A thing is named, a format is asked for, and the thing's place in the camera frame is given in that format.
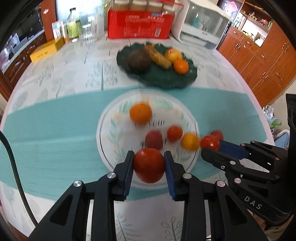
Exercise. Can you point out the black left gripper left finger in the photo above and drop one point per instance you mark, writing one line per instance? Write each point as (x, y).
(68, 217)

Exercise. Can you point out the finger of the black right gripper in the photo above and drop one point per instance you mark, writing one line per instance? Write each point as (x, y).
(263, 154)
(230, 165)

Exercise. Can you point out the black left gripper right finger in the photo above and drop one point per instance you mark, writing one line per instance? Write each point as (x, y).
(209, 205)

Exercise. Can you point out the small red cherry tomato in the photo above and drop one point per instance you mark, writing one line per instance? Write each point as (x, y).
(218, 134)

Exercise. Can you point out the small yellow orange kumquat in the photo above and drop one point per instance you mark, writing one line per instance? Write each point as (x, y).
(190, 142)

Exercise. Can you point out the large red tomato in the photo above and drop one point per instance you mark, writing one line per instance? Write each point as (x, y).
(149, 165)

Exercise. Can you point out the large orange mandarin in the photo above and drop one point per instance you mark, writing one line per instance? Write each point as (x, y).
(140, 113)

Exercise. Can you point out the yellow apple with sticker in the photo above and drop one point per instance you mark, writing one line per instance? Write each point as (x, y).
(173, 55)

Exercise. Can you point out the brown ripe banana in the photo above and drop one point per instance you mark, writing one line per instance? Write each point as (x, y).
(157, 58)

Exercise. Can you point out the dark avocado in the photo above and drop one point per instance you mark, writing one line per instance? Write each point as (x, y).
(139, 60)

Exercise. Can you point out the wooden cabinet right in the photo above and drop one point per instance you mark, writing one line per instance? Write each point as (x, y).
(267, 69)

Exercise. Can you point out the round white floral placemat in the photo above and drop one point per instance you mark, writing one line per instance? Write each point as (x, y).
(117, 133)

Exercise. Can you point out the dark green scalloped plate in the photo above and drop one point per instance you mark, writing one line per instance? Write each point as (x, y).
(156, 76)

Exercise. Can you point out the white countertop sterilizer cabinet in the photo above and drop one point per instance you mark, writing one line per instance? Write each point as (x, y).
(200, 23)

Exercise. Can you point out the tree pattern tablecloth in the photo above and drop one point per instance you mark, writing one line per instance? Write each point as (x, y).
(77, 70)

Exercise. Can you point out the red paper cup package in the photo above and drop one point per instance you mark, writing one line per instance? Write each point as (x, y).
(141, 19)

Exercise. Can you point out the yellow cardboard box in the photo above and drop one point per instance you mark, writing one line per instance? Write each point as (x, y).
(47, 49)

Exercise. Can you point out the clear glass cup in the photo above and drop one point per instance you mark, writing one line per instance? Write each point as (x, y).
(87, 34)

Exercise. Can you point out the white plastic squeeze bottle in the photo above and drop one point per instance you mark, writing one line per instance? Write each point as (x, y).
(100, 25)

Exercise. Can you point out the bottle with green label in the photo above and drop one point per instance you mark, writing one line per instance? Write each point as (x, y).
(73, 24)

